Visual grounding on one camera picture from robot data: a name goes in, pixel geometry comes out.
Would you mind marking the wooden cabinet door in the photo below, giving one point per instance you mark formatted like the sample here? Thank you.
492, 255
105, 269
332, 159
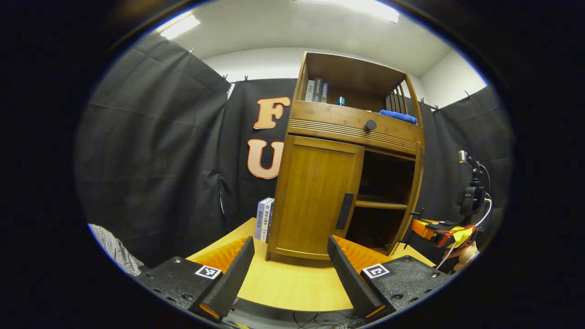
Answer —
311, 192
413, 183

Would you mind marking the blue-grey shelf book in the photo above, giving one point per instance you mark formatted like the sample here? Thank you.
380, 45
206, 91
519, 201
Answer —
324, 93

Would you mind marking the white standing book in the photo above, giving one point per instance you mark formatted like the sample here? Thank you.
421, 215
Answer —
259, 221

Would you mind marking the black backdrop cloth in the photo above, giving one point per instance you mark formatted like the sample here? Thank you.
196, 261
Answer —
146, 160

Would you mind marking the blue-edged standing book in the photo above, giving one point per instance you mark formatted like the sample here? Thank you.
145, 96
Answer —
272, 219

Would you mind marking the dark shelf book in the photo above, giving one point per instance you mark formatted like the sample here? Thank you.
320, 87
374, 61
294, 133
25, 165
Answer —
317, 90

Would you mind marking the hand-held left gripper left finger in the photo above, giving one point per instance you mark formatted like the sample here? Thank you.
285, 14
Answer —
233, 274

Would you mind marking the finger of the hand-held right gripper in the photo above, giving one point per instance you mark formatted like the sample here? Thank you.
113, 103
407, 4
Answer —
425, 228

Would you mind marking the wooden ribbed cabinet drawer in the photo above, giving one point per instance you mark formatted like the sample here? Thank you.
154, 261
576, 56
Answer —
324, 121

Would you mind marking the wooden cabinet inner shelf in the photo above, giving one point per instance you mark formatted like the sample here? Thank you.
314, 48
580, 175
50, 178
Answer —
381, 205

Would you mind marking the wooden double-door shoe cabinet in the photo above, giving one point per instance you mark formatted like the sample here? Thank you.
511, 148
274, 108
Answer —
329, 119

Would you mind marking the black round drawer knob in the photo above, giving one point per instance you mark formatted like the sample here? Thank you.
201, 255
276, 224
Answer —
370, 125

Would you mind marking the person's striped clothing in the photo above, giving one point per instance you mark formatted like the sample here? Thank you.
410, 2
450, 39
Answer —
116, 251

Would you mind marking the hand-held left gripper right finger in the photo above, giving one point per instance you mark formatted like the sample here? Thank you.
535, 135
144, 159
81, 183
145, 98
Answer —
349, 274

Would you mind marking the blue folded towel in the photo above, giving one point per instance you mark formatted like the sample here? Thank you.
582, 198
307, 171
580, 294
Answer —
397, 116

